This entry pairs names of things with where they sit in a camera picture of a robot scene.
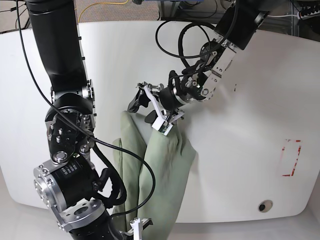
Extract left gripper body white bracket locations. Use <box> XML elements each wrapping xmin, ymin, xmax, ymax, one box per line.
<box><xmin>137</xmin><ymin>82</ymin><xmax>185</xmax><ymax>132</ymax></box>

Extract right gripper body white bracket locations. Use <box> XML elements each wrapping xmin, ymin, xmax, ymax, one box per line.
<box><xmin>120</xmin><ymin>217</ymin><xmax>153</xmax><ymax>240</ymax></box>

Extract green t-shirt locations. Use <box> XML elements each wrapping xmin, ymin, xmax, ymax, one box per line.
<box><xmin>113</xmin><ymin>111</ymin><xmax>196</xmax><ymax>240</ymax></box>

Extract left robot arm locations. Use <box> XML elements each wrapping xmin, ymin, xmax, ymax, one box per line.
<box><xmin>127</xmin><ymin>0</ymin><xmax>277</xmax><ymax>135</ymax></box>

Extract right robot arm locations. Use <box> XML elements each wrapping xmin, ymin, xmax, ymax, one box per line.
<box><xmin>26</xmin><ymin>0</ymin><xmax>152</xmax><ymax>240</ymax></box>

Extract red tape rectangle marking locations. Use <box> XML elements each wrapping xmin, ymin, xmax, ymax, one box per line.
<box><xmin>279</xmin><ymin>139</ymin><xmax>302</xmax><ymax>177</ymax></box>

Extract white power strip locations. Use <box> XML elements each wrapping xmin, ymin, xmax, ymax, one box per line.
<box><xmin>298</xmin><ymin>5</ymin><xmax>320</xmax><ymax>20</ymax></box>

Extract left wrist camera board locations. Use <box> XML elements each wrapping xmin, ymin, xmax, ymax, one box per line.
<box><xmin>159</xmin><ymin>124</ymin><xmax>172</xmax><ymax>136</ymax></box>

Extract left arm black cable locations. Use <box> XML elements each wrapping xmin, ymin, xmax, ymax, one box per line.
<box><xmin>155</xmin><ymin>19</ymin><xmax>218</xmax><ymax>76</ymax></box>

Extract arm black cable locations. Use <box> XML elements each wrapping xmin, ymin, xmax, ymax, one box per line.
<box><xmin>155</xmin><ymin>19</ymin><xmax>218</xmax><ymax>76</ymax></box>
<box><xmin>14</xmin><ymin>0</ymin><xmax>157</xmax><ymax>218</ymax></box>

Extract yellow cable on floor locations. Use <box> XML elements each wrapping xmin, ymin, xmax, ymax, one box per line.
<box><xmin>77</xmin><ymin>0</ymin><xmax>131</xmax><ymax>23</ymax></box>

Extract right table cable grommet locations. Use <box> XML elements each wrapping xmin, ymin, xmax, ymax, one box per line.
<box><xmin>257</xmin><ymin>199</ymin><xmax>273</xmax><ymax>213</ymax></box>

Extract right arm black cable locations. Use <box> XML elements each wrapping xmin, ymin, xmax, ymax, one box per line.
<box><xmin>14</xmin><ymin>0</ymin><xmax>157</xmax><ymax>218</ymax></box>

